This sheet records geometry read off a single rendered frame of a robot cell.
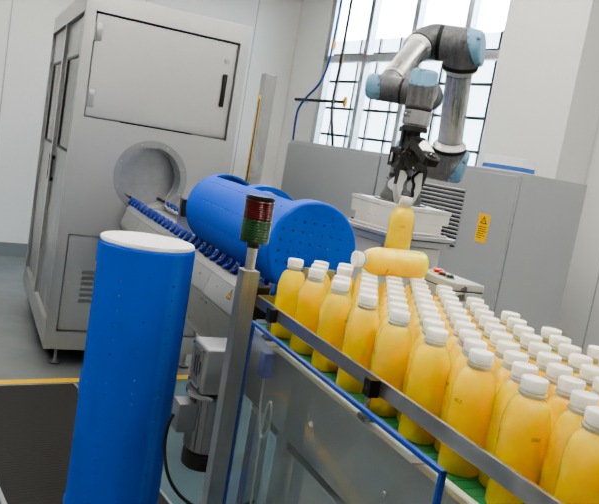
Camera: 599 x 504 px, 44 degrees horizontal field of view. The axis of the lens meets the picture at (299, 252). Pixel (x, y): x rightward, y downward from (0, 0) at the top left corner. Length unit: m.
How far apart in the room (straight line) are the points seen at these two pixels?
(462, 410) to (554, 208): 2.78
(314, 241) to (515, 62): 3.28
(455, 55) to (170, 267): 1.12
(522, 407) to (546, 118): 3.90
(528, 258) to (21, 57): 4.72
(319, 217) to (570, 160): 2.97
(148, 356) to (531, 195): 2.23
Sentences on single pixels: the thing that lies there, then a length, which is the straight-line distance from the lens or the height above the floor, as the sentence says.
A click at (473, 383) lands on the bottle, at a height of 1.05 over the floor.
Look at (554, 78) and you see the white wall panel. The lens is 4.96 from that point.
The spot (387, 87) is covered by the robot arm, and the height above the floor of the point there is 1.59.
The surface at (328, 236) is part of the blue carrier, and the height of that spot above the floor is 1.14.
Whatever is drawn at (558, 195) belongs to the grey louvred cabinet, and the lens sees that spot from 3.93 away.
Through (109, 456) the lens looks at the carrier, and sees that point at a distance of 2.27.
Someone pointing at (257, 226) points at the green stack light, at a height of 1.20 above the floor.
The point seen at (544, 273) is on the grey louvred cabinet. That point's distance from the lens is 3.97.
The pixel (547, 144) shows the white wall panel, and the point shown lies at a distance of 4.89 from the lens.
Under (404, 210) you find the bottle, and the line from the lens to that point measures 2.02.
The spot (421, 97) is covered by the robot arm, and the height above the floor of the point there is 1.56.
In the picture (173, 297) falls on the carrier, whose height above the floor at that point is 0.90.
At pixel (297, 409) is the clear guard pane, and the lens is 1.54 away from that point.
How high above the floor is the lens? 1.36
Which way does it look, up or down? 8 degrees down
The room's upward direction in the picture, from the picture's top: 10 degrees clockwise
